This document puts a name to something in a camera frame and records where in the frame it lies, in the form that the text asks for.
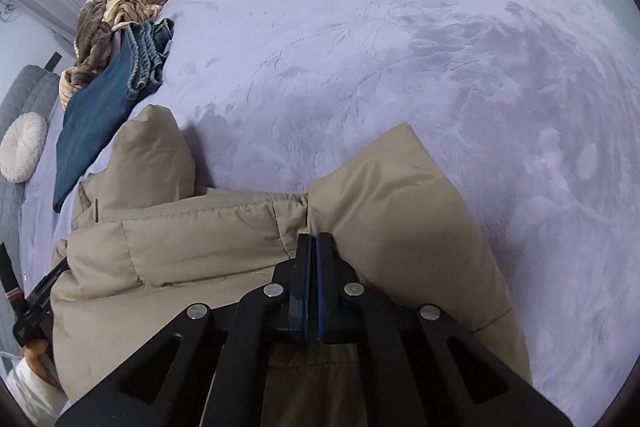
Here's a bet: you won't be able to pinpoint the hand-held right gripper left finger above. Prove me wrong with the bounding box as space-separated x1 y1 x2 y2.
55 232 315 427

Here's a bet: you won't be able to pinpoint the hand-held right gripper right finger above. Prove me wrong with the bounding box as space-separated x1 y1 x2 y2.
315 232 575 427

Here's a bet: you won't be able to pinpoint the khaki puffer jacket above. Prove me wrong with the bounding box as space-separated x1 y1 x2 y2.
50 104 533 427

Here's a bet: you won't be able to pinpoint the person's left hand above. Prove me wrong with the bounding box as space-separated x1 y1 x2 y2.
22 338 63 390

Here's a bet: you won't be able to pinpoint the round cream pillow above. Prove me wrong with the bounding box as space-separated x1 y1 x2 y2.
0 112 48 184

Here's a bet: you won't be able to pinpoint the blue denim jeans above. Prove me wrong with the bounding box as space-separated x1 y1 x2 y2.
52 18 176 214

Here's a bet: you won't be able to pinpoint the grey quilted headboard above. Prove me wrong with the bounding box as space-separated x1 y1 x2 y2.
0 64 61 268

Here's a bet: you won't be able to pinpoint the purple plush blanket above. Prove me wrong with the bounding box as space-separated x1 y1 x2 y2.
20 0 640 427

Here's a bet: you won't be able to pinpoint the brown fuzzy garment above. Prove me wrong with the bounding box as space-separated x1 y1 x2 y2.
67 0 123 85

